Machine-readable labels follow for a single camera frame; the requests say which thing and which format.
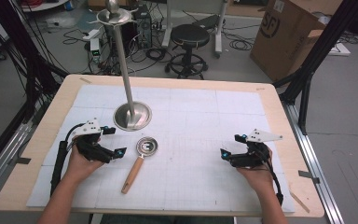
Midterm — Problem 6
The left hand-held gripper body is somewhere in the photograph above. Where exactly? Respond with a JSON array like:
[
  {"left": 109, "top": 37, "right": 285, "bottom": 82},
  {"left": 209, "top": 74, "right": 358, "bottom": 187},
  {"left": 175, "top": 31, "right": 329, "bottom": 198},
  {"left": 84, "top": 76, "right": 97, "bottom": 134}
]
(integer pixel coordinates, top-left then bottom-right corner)
[{"left": 70, "top": 118, "right": 115, "bottom": 164}]

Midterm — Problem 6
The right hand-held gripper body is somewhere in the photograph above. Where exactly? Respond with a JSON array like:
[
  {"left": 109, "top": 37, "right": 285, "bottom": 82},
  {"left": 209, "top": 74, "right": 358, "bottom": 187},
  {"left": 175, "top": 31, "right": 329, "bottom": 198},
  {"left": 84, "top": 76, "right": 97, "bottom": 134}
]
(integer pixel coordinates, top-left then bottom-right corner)
[{"left": 229, "top": 128, "right": 283, "bottom": 169}]

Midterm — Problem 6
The steel utensil rack stand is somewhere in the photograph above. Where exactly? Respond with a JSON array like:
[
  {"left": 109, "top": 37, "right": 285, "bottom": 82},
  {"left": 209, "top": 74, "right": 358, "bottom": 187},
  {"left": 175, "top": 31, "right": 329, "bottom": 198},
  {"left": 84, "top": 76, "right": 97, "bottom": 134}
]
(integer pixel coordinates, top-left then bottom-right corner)
[{"left": 88, "top": 0, "right": 153, "bottom": 132}]

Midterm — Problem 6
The metal strainer with wooden handle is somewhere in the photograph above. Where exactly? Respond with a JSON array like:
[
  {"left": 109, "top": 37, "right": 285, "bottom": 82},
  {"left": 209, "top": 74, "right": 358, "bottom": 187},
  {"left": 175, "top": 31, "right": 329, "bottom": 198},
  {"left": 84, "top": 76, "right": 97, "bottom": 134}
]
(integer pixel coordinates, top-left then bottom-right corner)
[{"left": 120, "top": 136, "right": 159, "bottom": 195}]

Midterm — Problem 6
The person's right hand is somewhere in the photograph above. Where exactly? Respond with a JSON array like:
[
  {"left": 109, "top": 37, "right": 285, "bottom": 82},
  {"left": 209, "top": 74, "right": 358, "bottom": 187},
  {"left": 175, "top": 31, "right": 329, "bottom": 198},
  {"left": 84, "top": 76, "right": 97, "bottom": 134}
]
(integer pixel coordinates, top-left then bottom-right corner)
[{"left": 236, "top": 147, "right": 276, "bottom": 192}]

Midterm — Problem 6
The person's left hand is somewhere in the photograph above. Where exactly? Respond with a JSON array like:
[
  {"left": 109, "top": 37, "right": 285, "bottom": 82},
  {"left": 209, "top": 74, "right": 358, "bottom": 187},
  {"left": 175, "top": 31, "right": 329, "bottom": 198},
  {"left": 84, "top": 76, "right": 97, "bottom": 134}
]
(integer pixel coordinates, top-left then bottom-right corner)
[{"left": 63, "top": 136, "right": 106, "bottom": 186}]

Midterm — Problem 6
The white gridded mat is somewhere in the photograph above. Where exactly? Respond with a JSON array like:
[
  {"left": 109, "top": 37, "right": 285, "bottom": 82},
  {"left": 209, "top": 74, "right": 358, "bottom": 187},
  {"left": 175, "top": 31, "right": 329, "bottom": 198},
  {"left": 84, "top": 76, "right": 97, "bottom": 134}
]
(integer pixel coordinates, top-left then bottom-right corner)
[{"left": 25, "top": 84, "right": 296, "bottom": 214}]

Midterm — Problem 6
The grey tape strip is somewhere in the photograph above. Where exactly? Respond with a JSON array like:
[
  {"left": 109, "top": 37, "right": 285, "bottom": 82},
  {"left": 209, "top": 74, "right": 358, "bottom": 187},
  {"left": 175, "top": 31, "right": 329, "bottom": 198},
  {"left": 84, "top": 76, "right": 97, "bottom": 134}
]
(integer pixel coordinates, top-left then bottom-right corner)
[{"left": 297, "top": 169, "right": 321, "bottom": 185}]

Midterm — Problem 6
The thin wooden stick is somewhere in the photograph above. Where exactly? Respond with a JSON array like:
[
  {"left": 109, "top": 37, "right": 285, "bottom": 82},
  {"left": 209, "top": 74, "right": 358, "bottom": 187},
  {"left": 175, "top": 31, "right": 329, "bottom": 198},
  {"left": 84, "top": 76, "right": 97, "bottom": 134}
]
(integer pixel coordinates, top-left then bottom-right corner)
[{"left": 288, "top": 189, "right": 311, "bottom": 215}]

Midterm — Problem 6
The black tape strip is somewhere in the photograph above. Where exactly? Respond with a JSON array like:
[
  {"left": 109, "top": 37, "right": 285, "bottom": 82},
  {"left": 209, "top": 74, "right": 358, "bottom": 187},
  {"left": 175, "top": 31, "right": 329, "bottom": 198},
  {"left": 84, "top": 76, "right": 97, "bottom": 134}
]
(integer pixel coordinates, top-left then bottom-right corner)
[{"left": 7, "top": 157, "right": 33, "bottom": 166}]

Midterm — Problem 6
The white device with green display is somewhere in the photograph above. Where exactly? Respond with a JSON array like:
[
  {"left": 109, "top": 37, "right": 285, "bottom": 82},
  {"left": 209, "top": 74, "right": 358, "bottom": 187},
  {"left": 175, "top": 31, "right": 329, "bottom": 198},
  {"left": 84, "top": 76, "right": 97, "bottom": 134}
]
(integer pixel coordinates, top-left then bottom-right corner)
[{"left": 89, "top": 37, "right": 103, "bottom": 63}]

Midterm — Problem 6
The white power strip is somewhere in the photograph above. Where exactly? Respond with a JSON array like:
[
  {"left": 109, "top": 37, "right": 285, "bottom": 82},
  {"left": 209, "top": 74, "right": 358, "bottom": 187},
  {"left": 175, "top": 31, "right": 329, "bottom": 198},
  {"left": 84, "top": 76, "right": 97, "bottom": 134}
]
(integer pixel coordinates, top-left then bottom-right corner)
[{"left": 82, "top": 28, "right": 102, "bottom": 42}]

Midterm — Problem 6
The black computer tower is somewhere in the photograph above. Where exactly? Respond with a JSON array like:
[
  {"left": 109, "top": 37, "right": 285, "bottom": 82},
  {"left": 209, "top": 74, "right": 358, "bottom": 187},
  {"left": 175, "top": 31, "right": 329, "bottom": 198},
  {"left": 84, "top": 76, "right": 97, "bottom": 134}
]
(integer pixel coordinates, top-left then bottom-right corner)
[{"left": 132, "top": 4, "right": 154, "bottom": 49}]

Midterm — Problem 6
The brown cardboard box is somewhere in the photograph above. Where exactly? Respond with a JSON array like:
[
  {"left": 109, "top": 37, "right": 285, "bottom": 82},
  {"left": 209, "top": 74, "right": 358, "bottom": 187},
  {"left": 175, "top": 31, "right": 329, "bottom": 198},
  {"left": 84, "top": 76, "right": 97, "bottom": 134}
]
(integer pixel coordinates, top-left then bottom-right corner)
[{"left": 249, "top": 0, "right": 345, "bottom": 83}]

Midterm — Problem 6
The black round stool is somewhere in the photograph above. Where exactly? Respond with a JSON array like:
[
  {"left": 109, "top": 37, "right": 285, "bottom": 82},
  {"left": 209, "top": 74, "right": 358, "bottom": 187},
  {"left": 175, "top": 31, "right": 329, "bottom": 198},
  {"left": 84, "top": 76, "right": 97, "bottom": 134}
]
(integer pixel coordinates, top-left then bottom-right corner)
[{"left": 164, "top": 23, "right": 211, "bottom": 80}]

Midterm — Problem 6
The white round table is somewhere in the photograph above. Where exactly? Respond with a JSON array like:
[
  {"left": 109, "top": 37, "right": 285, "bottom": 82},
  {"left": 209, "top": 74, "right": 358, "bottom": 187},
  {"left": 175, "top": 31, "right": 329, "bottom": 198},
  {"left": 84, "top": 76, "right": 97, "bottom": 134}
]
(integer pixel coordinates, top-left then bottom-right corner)
[{"left": 21, "top": 0, "right": 70, "bottom": 13}]

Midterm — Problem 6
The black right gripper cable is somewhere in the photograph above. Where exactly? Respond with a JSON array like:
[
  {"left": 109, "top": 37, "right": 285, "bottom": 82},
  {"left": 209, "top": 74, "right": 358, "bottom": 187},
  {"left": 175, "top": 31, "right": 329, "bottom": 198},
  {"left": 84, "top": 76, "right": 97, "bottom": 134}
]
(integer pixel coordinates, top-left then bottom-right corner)
[{"left": 259, "top": 150, "right": 284, "bottom": 207}]

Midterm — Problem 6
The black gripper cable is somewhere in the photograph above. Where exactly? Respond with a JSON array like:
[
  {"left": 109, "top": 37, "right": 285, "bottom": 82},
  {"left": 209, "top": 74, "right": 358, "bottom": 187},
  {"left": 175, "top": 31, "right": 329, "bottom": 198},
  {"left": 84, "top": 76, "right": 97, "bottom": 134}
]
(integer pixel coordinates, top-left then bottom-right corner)
[
  {"left": 49, "top": 122, "right": 87, "bottom": 198},
  {"left": 259, "top": 150, "right": 284, "bottom": 207}
]

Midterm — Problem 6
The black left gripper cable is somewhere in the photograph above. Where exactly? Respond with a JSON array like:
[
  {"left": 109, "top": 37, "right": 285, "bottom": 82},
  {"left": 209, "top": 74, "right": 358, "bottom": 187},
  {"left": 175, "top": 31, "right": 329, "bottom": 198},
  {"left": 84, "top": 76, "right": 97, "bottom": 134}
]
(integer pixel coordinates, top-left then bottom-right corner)
[{"left": 49, "top": 122, "right": 87, "bottom": 198}]

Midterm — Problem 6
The aluminium rail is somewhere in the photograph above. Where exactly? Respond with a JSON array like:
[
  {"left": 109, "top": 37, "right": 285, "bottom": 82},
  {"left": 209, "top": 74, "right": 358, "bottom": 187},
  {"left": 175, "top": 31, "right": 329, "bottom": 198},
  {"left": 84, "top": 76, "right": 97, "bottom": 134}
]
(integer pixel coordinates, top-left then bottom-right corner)
[
  {"left": 0, "top": 121, "right": 34, "bottom": 203},
  {"left": 281, "top": 102, "right": 345, "bottom": 224}
]

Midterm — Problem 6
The coiled black floor cable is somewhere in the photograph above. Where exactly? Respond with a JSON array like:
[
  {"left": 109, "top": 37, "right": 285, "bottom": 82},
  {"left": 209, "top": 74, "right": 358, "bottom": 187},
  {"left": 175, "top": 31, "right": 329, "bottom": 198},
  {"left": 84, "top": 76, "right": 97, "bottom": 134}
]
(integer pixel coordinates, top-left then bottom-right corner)
[{"left": 228, "top": 37, "right": 255, "bottom": 52}]

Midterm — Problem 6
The black frame post with cables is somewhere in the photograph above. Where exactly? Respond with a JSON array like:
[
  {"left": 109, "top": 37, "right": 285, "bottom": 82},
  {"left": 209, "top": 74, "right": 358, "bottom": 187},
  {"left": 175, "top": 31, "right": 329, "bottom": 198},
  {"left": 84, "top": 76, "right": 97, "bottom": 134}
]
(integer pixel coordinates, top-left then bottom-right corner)
[{"left": 0, "top": 0, "right": 70, "bottom": 125}]

